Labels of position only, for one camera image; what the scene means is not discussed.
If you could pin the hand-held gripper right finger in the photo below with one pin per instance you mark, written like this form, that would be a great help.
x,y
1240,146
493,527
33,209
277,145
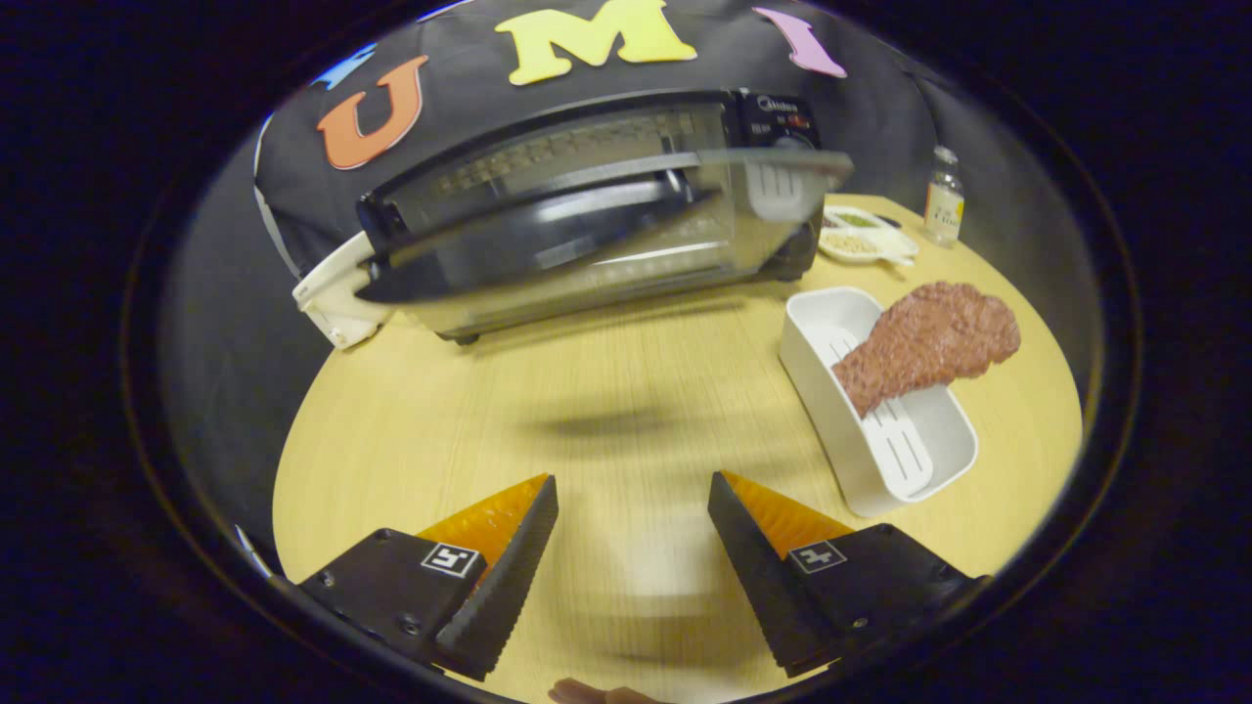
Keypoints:
x,y
758,567

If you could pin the brown meat piece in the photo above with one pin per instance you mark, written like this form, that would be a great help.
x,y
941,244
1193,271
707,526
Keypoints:
x,y
929,342

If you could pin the black toaster oven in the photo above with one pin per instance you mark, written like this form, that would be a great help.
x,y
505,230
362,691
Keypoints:
x,y
489,244

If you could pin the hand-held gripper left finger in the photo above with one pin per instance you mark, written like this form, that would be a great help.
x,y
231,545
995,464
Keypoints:
x,y
504,577

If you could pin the clear glass bottle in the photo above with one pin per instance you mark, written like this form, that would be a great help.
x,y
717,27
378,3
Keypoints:
x,y
944,205

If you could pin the white divided dish with beans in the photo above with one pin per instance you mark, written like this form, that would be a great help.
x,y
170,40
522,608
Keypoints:
x,y
861,244

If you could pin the white bread toaster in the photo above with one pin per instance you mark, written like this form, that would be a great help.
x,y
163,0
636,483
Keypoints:
x,y
328,298

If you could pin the white rectangular tray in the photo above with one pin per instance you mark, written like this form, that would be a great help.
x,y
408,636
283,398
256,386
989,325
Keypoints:
x,y
900,460

